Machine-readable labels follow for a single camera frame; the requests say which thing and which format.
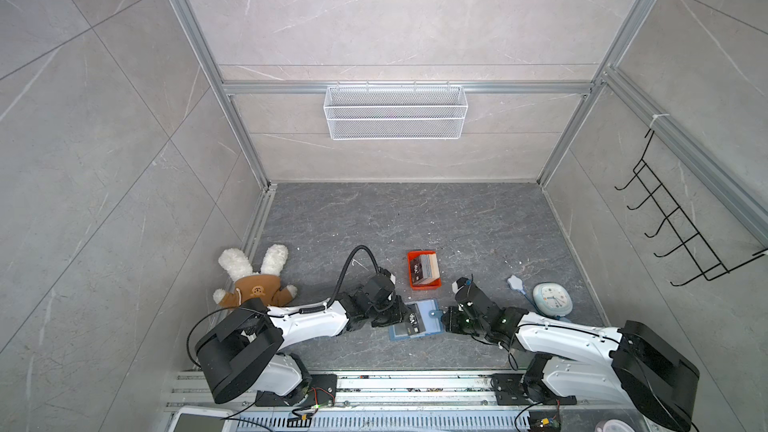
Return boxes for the blue toy figure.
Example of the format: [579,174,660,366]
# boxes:
[507,275,526,295]

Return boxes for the aluminium frame rails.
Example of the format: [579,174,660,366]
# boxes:
[170,0,767,243]

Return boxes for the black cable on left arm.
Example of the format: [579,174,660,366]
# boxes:
[185,244,382,367]

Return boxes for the blue leather card holder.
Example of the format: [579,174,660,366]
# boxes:
[389,299,445,342]

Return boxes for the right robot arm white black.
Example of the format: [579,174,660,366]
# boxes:
[442,277,700,431]

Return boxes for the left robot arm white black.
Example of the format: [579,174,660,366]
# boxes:
[194,269,411,404]

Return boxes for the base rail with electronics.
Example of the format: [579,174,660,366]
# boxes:
[161,370,657,431]

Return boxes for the black wire hook rack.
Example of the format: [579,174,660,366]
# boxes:
[613,129,767,288]

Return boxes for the white tablet device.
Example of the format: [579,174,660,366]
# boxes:
[168,406,237,432]

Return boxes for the round mint alarm clock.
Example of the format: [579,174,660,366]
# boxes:
[532,282,573,318]

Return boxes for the red plastic tray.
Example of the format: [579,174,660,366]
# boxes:
[407,250,442,290]

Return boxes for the white plush bunny toy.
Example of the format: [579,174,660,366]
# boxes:
[213,244,298,307]

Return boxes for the white wire mesh basket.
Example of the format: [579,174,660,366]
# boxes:
[323,85,469,141]

